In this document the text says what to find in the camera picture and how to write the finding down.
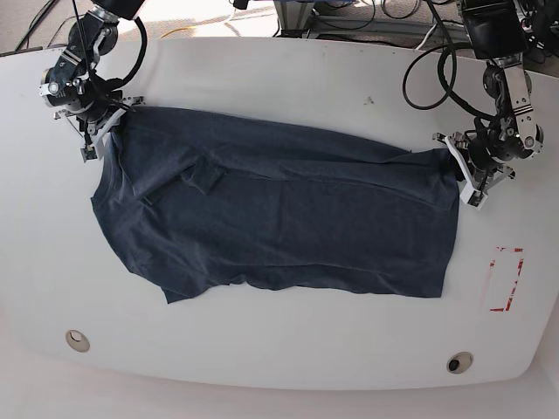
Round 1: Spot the left table grommet hole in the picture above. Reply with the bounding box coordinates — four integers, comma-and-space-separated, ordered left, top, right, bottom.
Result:
65, 330, 91, 354

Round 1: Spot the yellow cable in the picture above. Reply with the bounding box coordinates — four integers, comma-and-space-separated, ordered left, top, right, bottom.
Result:
159, 25, 196, 39

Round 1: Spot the red tape rectangle marking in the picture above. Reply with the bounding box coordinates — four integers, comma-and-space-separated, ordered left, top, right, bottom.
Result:
486, 247, 525, 313

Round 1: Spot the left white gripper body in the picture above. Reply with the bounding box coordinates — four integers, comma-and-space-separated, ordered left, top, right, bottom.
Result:
432, 132, 515, 205

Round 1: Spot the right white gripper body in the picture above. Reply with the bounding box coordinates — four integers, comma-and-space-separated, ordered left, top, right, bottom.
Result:
53, 96, 145, 161

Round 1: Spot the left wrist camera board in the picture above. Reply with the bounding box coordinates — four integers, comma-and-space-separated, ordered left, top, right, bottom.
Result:
467, 192, 487, 210

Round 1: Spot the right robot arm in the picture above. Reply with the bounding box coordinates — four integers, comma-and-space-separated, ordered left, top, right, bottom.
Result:
38, 1, 148, 161

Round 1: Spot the dark blue t-shirt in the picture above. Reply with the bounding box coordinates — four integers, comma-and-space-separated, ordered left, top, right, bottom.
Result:
92, 107, 459, 303

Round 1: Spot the aluminium frame rail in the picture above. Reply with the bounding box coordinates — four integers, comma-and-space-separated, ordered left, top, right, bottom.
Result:
273, 0, 467, 48

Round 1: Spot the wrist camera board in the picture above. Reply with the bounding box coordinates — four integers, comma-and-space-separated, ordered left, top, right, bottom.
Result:
467, 192, 487, 210
80, 145, 98, 162

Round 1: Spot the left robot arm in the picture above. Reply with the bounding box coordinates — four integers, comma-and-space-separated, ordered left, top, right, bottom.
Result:
433, 1, 543, 208

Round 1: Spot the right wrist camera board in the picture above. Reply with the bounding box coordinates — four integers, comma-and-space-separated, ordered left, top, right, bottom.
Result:
80, 145, 98, 162

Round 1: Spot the right table grommet hole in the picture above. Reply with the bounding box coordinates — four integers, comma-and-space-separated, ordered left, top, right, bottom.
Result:
446, 352, 473, 374

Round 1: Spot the table grommet hole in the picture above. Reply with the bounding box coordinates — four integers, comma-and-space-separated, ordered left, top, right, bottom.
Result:
65, 330, 91, 354
446, 352, 473, 374

